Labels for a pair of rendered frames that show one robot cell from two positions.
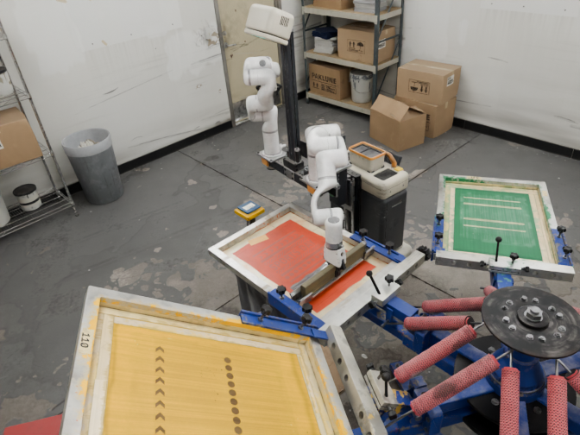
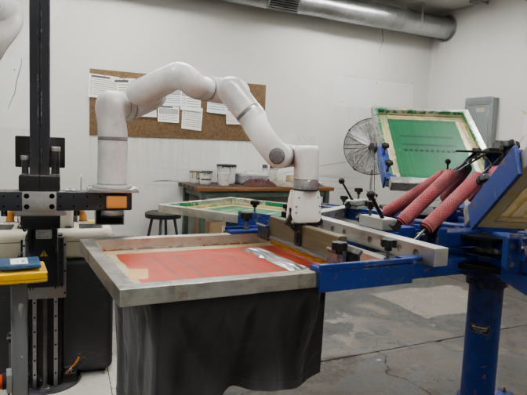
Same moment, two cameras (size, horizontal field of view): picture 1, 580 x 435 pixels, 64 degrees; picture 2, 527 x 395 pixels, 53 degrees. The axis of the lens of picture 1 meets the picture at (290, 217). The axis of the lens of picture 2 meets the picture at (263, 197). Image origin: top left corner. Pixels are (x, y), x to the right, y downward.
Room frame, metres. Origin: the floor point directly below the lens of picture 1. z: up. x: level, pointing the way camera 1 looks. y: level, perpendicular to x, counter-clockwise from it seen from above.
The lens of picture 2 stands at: (1.36, 1.40, 1.30)
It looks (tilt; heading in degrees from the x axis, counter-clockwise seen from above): 6 degrees down; 283
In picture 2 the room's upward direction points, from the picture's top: 2 degrees clockwise
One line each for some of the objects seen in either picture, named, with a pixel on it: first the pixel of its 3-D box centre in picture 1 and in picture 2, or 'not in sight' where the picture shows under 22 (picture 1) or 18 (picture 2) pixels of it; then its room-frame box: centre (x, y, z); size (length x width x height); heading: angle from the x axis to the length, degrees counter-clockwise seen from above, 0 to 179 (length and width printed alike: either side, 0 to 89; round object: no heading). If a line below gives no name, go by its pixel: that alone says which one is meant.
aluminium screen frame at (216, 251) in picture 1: (301, 257); (236, 257); (1.78, -0.04, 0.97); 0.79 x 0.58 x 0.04; 41
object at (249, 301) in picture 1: (267, 307); (246, 365); (1.68, 0.15, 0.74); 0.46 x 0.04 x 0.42; 41
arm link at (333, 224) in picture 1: (334, 223); (294, 161); (1.65, -0.19, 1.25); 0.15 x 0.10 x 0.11; 1
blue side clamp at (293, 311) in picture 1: (294, 311); (362, 272); (1.41, 0.01, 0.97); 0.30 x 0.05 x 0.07; 41
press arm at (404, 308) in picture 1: (396, 306); (389, 233); (1.35, -0.41, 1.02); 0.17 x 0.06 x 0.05; 41
